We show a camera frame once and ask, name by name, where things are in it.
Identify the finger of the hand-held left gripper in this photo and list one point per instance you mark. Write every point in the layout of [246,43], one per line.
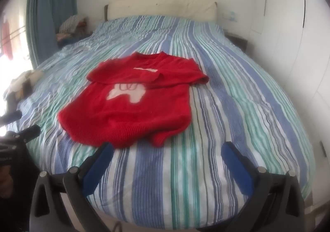
[28,133]
[11,116]

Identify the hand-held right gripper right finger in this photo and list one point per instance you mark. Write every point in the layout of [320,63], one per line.
[236,166]

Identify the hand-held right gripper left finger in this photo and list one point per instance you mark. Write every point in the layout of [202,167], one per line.
[99,165]

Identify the red knitted sweater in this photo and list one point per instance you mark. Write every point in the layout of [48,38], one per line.
[129,116]

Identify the pile of clothes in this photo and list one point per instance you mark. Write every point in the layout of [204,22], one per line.
[72,27]

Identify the cream cloth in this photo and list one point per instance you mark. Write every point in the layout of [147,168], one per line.
[20,79]

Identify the striped bed cover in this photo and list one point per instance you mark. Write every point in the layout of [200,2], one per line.
[201,108]

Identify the blue curtain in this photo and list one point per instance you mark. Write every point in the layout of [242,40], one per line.
[49,15]

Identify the dark wooden nightstand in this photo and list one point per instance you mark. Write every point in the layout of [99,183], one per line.
[238,39]

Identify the white wardrobe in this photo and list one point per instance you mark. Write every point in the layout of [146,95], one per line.
[286,41]

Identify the cream padded headboard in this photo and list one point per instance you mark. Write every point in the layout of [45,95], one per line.
[159,6]

